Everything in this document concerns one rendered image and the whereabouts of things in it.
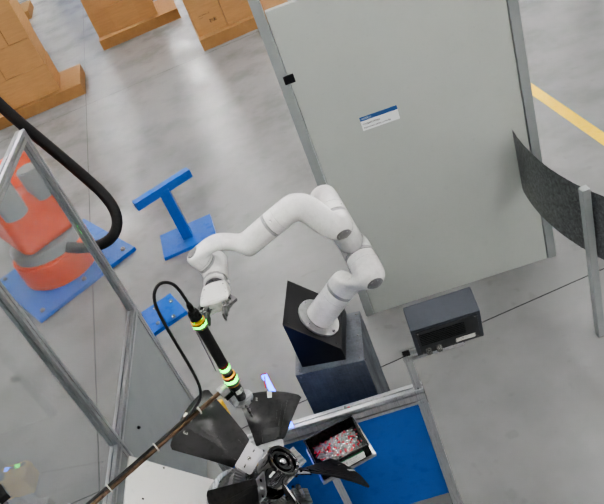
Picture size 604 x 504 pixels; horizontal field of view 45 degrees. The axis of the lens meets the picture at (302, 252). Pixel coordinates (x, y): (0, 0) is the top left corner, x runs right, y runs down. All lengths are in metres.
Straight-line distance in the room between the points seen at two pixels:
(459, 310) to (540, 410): 1.34
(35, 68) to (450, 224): 6.80
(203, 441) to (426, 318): 0.90
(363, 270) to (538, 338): 1.68
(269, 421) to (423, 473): 1.01
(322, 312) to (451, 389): 1.30
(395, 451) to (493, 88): 1.89
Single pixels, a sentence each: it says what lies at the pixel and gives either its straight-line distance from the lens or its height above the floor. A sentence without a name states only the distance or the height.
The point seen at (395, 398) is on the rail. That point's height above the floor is 0.85.
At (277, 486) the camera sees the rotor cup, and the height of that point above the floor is 1.18.
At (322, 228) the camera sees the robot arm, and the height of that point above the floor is 1.70.
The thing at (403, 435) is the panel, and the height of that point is 0.60.
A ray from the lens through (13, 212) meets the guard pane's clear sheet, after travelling 3.03.
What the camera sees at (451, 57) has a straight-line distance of 3.85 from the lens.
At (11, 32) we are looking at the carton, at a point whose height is 1.00.
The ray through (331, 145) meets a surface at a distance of 3.91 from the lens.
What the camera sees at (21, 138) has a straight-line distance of 3.31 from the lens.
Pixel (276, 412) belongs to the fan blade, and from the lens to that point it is 2.67.
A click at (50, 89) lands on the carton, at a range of 10.10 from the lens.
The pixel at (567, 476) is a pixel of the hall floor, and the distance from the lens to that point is 3.72.
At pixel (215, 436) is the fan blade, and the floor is 1.36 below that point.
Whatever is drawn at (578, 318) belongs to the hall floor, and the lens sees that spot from 4.33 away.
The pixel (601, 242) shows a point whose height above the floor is 0.66.
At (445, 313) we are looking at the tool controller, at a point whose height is 1.24.
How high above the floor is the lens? 3.11
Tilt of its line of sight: 36 degrees down
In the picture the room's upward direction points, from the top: 23 degrees counter-clockwise
